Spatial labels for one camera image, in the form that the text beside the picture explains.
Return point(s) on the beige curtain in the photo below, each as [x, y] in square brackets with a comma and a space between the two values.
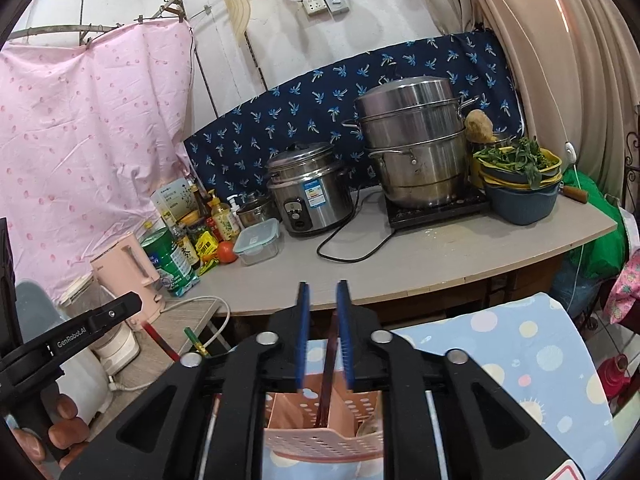
[575, 60]

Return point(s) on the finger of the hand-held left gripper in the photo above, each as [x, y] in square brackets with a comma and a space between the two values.
[90, 327]

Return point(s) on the grey wooden counter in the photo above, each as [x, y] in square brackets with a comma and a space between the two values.
[425, 260]

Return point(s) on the dark sauce bottle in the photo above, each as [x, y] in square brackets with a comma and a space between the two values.
[201, 205]

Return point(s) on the pink floral cloth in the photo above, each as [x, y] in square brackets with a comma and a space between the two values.
[625, 295]

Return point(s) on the metal curtain rail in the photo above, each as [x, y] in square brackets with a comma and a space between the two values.
[60, 30]

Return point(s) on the steel rice cooker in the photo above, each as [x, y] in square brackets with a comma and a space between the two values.
[310, 195]

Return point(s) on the large steel steamer pot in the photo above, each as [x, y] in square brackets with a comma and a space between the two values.
[415, 160]

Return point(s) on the white wall socket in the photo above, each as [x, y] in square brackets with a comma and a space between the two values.
[315, 5]

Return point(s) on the dark red chopstick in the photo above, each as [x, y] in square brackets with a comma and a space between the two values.
[327, 370]

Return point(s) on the green tin can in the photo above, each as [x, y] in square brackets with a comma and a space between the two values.
[167, 260]

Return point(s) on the green plastic bag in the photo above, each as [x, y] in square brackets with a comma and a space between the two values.
[600, 240]

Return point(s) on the white green carton box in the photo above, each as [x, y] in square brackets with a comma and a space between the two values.
[172, 200]

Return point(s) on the yellow snack packet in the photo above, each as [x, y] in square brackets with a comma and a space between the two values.
[205, 247]

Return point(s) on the red tomato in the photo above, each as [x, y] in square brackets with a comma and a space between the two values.
[227, 252]

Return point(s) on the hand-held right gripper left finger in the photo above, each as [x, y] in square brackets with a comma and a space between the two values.
[301, 335]

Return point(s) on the pink dotted curtain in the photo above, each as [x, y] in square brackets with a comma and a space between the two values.
[75, 160]

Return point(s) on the black induction cooktop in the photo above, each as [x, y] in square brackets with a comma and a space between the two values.
[435, 213]

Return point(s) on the dark iron chair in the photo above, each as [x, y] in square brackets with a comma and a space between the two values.
[631, 170]

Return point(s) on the navy patterned cloth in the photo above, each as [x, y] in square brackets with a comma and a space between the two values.
[300, 105]

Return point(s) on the green leafy vegetables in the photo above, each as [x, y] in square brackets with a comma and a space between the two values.
[515, 160]

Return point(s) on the person's left hand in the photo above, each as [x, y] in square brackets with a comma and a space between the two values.
[70, 430]

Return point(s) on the small steel pot with lid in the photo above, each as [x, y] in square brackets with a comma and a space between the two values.
[252, 212]

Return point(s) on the glass container with teal lid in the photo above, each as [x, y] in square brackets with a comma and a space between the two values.
[255, 245]

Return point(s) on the blue plastic basin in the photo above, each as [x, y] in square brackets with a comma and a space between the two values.
[522, 205]

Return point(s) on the yellow loofah sponge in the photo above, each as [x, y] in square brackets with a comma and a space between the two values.
[479, 127]

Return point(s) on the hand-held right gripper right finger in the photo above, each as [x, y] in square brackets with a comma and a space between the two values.
[345, 335]

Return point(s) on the yellow oil bottle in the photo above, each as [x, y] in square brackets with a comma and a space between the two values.
[222, 220]

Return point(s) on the white wall switch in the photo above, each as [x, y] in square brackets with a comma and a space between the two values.
[336, 1]

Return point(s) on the pink electric kettle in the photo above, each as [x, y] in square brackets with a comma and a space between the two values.
[125, 270]

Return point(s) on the pink perforated utensil holder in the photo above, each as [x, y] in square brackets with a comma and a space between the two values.
[320, 442]

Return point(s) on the soy sauce bottle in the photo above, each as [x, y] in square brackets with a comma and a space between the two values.
[186, 247]

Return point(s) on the green chopstick with gold band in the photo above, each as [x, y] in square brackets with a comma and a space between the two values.
[195, 342]

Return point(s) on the red thread spool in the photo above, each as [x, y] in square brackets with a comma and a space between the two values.
[615, 377]

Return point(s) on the beige hanging board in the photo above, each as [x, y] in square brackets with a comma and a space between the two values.
[236, 5]

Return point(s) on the light blue dotted tablecloth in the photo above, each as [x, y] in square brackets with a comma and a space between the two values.
[525, 375]

